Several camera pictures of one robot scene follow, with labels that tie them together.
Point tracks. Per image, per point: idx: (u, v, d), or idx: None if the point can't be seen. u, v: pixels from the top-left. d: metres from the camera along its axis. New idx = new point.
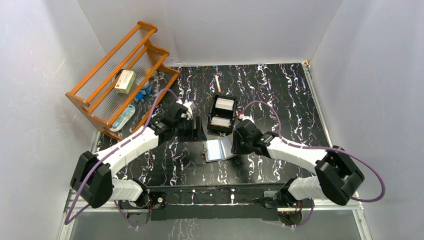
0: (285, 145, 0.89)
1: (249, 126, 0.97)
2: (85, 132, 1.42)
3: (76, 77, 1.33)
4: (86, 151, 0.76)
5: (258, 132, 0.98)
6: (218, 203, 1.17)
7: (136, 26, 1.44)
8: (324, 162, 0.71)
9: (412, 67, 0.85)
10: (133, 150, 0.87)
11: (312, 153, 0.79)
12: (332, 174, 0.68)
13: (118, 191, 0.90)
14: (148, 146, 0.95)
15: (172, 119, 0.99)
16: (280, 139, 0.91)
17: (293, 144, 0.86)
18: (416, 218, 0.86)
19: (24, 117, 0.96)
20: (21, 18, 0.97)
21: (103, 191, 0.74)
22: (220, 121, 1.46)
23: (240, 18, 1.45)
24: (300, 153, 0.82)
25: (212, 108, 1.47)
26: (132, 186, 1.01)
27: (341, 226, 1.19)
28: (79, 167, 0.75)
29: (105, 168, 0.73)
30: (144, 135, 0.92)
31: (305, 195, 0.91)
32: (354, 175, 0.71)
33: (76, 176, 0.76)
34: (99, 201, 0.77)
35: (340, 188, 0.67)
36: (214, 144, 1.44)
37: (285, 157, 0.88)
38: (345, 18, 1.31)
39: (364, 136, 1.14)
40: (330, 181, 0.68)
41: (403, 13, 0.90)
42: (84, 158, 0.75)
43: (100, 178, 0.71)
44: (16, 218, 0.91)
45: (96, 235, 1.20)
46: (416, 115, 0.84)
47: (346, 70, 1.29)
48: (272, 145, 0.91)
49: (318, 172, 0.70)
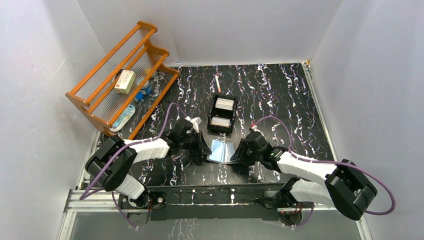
0: (295, 159, 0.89)
1: (260, 140, 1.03)
2: (85, 131, 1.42)
3: (75, 77, 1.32)
4: (113, 135, 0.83)
5: (268, 146, 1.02)
6: (218, 203, 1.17)
7: (136, 26, 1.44)
8: (335, 177, 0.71)
9: (412, 67, 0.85)
10: (152, 148, 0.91)
11: (322, 167, 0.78)
12: (344, 190, 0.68)
13: (126, 183, 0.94)
14: (158, 154, 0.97)
15: (179, 135, 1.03)
16: (291, 153, 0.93)
17: (302, 159, 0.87)
18: (415, 219, 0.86)
19: (24, 117, 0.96)
20: (21, 18, 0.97)
21: (121, 174, 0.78)
22: (220, 121, 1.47)
23: (240, 18, 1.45)
24: (309, 166, 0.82)
25: (212, 108, 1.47)
26: (137, 182, 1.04)
27: (341, 227, 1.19)
28: (104, 148, 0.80)
29: (131, 151, 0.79)
30: (159, 142, 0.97)
31: (310, 200, 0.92)
32: (367, 188, 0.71)
33: (98, 156, 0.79)
34: (111, 185, 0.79)
35: (353, 204, 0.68)
36: (218, 147, 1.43)
37: (295, 171, 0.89)
38: (345, 18, 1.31)
39: (364, 136, 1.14)
40: (343, 198, 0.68)
41: (403, 14, 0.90)
42: (111, 140, 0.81)
43: (125, 159, 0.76)
44: (16, 218, 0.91)
45: (96, 235, 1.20)
46: (416, 114, 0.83)
47: (346, 70, 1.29)
48: (282, 160, 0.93)
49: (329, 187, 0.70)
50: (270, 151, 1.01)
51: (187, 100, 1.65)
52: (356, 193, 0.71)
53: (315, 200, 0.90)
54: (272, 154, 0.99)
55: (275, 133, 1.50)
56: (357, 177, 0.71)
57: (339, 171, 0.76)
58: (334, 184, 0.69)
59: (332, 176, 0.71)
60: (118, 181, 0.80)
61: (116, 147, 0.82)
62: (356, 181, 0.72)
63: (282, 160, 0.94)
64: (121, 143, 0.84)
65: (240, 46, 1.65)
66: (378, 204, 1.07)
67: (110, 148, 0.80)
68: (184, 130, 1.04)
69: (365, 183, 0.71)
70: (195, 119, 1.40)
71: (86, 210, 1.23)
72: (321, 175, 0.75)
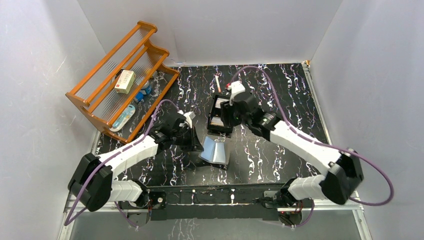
0: (293, 134, 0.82)
1: (250, 102, 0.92)
2: (85, 131, 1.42)
3: (76, 77, 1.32)
4: (88, 153, 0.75)
5: (259, 110, 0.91)
6: (218, 203, 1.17)
7: (136, 26, 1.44)
8: (337, 166, 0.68)
9: (412, 67, 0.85)
10: (134, 155, 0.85)
11: (325, 152, 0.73)
12: (342, 181, 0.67)
13: (117, 193, 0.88)
14: (147, 154, 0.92)
15: (170, 128, 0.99)
16: (288, 126, 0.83)
17: (304, 137, 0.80)
18: (415, 218, 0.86)
19: (24, 117, 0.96)
20: (21, 18, 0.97)
21: (101, 195, 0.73)
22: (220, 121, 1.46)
23: (240, 18, 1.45)
24: (312, 148, 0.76)
25: (212, 108, 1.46)
26: (131, 188, 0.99)
27: (340, 226, 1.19)
28: (80, 170, 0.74)
29: (106, 170, 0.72)
30: (144, 142, 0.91)
31: (305, 195, 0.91)
32: (359, 179, 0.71)
33: (76, 178, 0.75)
34: (96, 205, 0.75)
35: (344, 194, 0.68)
36: (208, 145, 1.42)
37: (289, 145, 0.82)
38: (345, 18, 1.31)
39: (364, 136, 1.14)
40: (339, 187, 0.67)
41: (403, 14, 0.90)
42: (86, 160, 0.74)
43: (100, 181, 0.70)
44: (16, 218, 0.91)
45: (96, 235, 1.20)
46: (415, 114, 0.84)
47: (346, 70, 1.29)
48: (277, 130, 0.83)
49: (330, 174, 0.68)
50: (262, 116, 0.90)
51: (187, 100, 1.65)
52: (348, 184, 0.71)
53: (311, 195, 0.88)
54: (265, 121, 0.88)
55: None
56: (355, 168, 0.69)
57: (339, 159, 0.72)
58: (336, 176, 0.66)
59: (335, 164, 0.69)
60: (103, 200, 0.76)
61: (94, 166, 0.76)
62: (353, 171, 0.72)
63: (276, 131, 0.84)
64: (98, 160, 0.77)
65: (240, 46, 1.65)
66: (378, 204, 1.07)
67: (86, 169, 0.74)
68: (177, 122, 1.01)
69: (359, 173, 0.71)
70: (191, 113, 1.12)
71: (86, 210, 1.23)
72: (325, 164, 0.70)
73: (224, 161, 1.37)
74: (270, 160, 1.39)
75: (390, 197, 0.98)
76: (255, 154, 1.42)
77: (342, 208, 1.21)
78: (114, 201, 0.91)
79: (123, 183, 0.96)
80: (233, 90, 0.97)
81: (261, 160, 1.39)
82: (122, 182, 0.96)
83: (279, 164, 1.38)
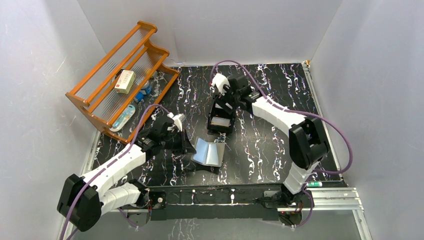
0: (269, 105, 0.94)
1: (240, 80, 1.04)
2: (85, 131, 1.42)
3: (76, 76, 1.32)
4: (72, 175, 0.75)
5: (247, 88, 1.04)
6: (218, 203, 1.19)
7: (136, 26, 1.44)
8: (299, 127, 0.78)
9: (412, 67, 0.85)
10: (120, 169, 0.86)
11: (290, 117, 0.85)
12: (304, 139, 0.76)
13: (111, 203, 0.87)
14: (136, 164, 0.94)
15: (159, 133, 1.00)
16: (266, 99, 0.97)
17: (276, 106, 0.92)
18: (415, 218, 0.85)
19: (24, 117, 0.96)
20: (21, 18, 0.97)
21: (90, 214, 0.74)
22: (220, 121, 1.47)
23: (240, 18, 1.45)
24: (280, 114, 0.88)
25: (212, 108, 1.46)
26: (128, 193, 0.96)
27: (340, 226, 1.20)
28: (65, 192, 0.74)
29: (92, 190, 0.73)
30: (131, 153, 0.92)
31: (294, 182, 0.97)
32: (322, 144, 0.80)
33: (63, 200, 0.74)
34: (87, 224, 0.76)
35: (306, 153, 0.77)
36: (201, 146, 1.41)
37: (266, 116, 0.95)
38: (346, 18, 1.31)
39: (364, 136, 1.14)
40: (300, 146, 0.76)
41: (403, 14, 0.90)
42: (70, 182, 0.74)
43: (86, 202, 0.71)
44: (16, 218, 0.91)
45: (95, 236, 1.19)
46: (416, 114, 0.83)
47: (346, 70, 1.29)
48: (257, 103, 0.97)
49: (292, 134, 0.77)
50: (248, 92, 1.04)
51: (187, 100, 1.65)
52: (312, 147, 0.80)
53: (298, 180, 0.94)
54: (250, 96, 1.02)
55: (275, 133, 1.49)
56: (317, 132, 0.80)
57: (305, 124, 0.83)
58: (298, 132, 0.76)
59: (296, 126, 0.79)
60: (93, 218, 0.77)
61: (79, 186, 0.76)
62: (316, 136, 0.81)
63: (257, 103, 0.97)
64: (83, 181, 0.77)
65: (240, 46, 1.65)
66: (379, 204, 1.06)
67: (70, 191, 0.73)
68: (164, 126, 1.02)
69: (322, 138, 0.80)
70: (179, 115, 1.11)
71: None
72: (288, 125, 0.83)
73: (217, 163, 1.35)
74: (270, 160, 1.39)
75: (390, 197, 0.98)
76: (255, 154, 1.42)
77: (342, 208, 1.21)
78: (111, 209, 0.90)
79: (117, 190, 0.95)
80: (216, 83, 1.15)
81: (261, 160, 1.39)
82: (115, 190, 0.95)
83: (279, 164, 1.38)
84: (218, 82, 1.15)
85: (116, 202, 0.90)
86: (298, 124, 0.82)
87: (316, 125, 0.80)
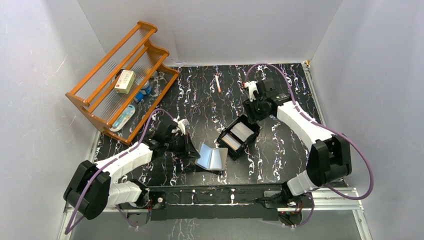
0: (296, 112, 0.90)
1: (268, 83, 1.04)
2: (85, 131, 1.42)
3: (76, 77, 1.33)
4: (85, 161, 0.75)
5: (274, 90, 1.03)
6: (218, 203, 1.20)
7: (136, 26, 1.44)
8: (324, 144, 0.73)
9: (412, 67, 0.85)
10: (130, 162, 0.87)
11: (317, 130, 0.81)
12: (324, 159, 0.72)
13: (115, 197, 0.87)
14: (142, 161, 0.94)
15: (163, 135, 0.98)
16: (294, 105, 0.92)
17: (304, 115, 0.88)
18: (415, 218, 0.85)
19: (25, 117, 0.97)
20: (21, 19, 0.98)
21: (99, 201, 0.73)
22: (231, 141, 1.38)
23: (240, 18, 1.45)
24: (305, 125, 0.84)
25: (230, 125, 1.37)
26: (130, 189, 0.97)
27: (340, 226, 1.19)
28: (77, 177, 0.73)
29: (104, 176, 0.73)
30: (140, 149, 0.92)
31: (300, 188, 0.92)
32: (343, 167, 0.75)
33: (73, 186, 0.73)
34: (94, 212, 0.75)
35: (324, 173, 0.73)
36: (204, 151, 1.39)
37: (290, 123, 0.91)
38: (345, 18, 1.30)
39: (364, 136, 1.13)
40: (320, 164, 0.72)
41: (402, 14, 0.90)
42: (83, 167, 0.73)
43: (99, 187, 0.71)
44: (16, 218, 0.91)
45: (95, 236, 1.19)
46: (415, 114, 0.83)
47: (346, 70, 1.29)
48: (284, 107, 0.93)
49: (314, 149, 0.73)
50: (275, 93, 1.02)
51: (187, 100, 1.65)
52: (333, 167, 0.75)
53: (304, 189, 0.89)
54: (277, 98, 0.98)
55: (275, 133, 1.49)
56: (343, 153, 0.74)
57: (330, 142, 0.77)
58: (321, 150, 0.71)
59: (321, 142, 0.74)
60: (100, 206, 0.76)
61: (91, 173, 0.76)
62: (339, 156, 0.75)
63: (283, 107, 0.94)
64: (95, 167, 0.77)
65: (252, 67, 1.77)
66: (379, 205, 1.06)
67: (84, 175, 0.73)
68: (169, 129, 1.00)
69: (346, 161, 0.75)
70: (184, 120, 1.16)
71: None
72: (312, 138, 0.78)
73: (221, 167, 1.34)
74: (270, 160, 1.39)
75: (390, 196, 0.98)
76: (255, 154, 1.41)
77: (342, 208, 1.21)
78: (113, 205, 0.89)
79: (121, 186, 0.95)
80: (249, 86, 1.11)
81: (261, 160, 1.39)
82: (120, 185, 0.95)
83: (279, 164, 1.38)
84: (251, 85, 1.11)
85: (119, 196, 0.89)
86: (323, 140, 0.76)
87: (342, 145, 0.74)
